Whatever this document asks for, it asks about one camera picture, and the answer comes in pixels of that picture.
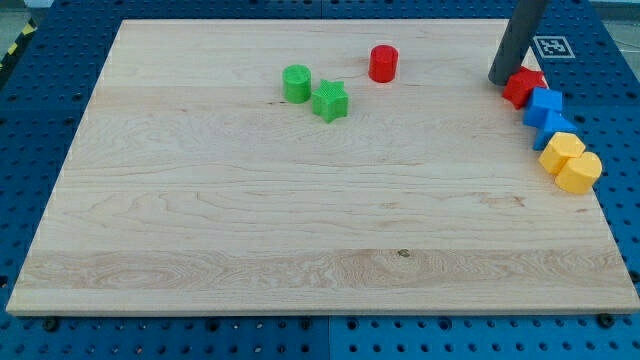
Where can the black bolt front right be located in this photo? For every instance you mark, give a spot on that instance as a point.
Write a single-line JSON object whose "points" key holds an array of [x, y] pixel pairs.
{"points": [[605, 320]]}

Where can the black bolt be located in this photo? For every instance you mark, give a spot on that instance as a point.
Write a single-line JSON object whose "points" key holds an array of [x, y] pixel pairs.
{"points": [[50, 324], [605, 320]]}

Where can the blue triangle block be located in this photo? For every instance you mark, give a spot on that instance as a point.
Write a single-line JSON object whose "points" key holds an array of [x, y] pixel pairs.
{"points": [[547, 125]]}

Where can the red star block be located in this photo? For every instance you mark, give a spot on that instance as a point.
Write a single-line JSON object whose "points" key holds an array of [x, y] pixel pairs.
{"points": [[520, 86]]}

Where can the yellow heart block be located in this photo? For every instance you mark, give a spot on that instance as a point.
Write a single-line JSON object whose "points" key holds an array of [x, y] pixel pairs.
{"points": [[579, 174]]}

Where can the green cylinder block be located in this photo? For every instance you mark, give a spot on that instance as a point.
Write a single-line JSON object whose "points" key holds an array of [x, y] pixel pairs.
{"points": [[296, 80]]}

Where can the green star block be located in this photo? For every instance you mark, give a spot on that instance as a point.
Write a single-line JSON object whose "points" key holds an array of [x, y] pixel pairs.
{"points": [[330, 100]]}

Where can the yellow hexagon block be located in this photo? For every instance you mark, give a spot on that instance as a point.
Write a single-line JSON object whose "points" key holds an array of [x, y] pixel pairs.
{"points": [[560, 148]]}

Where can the red cylinder block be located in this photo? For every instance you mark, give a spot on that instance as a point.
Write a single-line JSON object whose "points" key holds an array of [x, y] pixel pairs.
{"points": [[383, 63]]}

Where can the black bolt front left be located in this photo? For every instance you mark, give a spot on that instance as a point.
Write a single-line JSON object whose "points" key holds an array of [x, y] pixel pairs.
{"points": [[50, 324]]}

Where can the blue cube block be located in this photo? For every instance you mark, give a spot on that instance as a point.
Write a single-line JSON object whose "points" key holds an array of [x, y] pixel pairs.
{"points": [[541, 103]]}

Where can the light wooden board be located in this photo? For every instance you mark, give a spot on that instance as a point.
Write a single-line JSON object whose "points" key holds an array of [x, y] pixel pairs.
{"points": [[192, 187]]}

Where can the white fiducial marker tag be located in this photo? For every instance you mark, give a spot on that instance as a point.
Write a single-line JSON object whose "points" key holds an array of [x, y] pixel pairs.
{"points": [[553, 47]]}

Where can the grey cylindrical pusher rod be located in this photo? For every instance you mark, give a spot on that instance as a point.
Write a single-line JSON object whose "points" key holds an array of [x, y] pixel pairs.
{"points": [[520, 30]]}

